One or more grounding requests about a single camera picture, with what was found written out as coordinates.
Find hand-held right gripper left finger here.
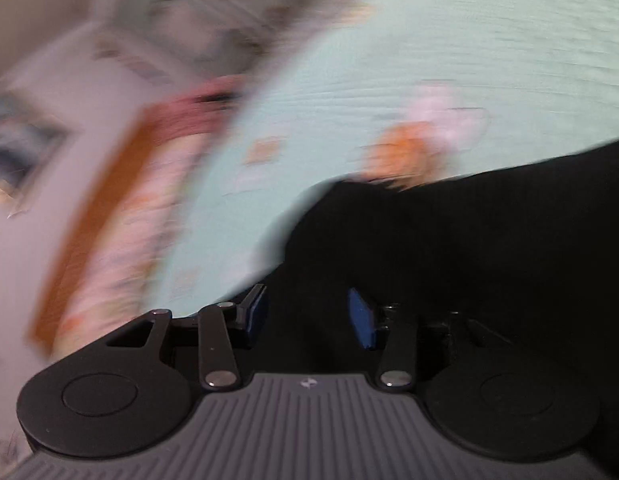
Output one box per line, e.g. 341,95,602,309
104,283,270,392

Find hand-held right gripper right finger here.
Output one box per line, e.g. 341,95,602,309
347,287,513,392

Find black pants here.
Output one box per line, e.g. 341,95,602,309
274,137,619,480

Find floral pillow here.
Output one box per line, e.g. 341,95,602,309
54,130,216,361

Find wooden headboard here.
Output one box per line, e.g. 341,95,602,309
27,105,166,352

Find pink fluffy garment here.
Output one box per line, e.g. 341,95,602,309
164,75,251,137

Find mint bee print quilt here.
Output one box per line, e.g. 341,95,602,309
154,0,619,321

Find grey sliding door wardrobe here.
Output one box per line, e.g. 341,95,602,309
90,0,301,82

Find framed wall picture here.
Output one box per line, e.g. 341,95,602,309
0,92,76,217

